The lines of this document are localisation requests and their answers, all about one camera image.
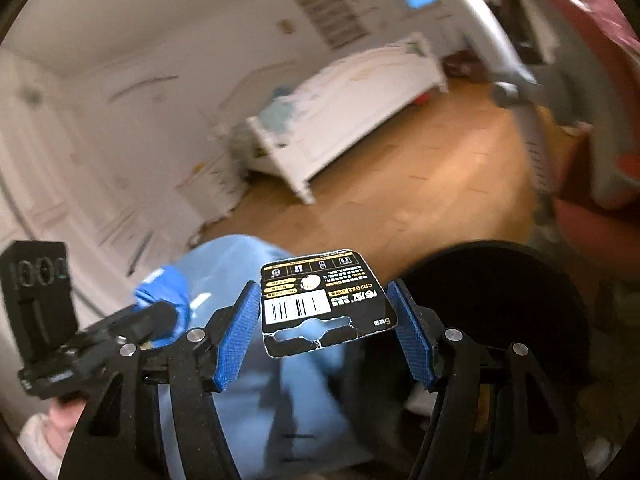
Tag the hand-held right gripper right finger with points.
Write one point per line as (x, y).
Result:
(412, 335)

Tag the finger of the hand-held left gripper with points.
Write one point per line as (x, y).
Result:
(147, 322)

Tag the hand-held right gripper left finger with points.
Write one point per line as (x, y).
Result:
(237, 340)

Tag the blue plastic packet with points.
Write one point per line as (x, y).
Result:
(165, 285)

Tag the black trash bin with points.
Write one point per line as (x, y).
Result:
(500, 290)

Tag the black battery card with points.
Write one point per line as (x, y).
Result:
(325, 280)

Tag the person's left forearm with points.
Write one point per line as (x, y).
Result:
(37, 442)

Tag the person's left hand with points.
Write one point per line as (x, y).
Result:
(67, 417)

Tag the white wardrobe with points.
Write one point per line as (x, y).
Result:
(75, 185)

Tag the white nightstand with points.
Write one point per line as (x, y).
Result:
(222, 180)

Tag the teal blanket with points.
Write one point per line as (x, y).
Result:
(280, 112)

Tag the white bed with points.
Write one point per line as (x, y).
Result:
(350, 110)

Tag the small red floor item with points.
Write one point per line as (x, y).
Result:
(424, 97)

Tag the dark pile of belongings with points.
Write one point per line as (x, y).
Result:
(460, 62)

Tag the white and pink chair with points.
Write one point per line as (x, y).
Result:
(480, 25)

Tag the small beige wall plate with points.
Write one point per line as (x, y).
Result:
(286, 26)

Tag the patterned wall hanging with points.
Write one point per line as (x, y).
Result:
(330, 10)

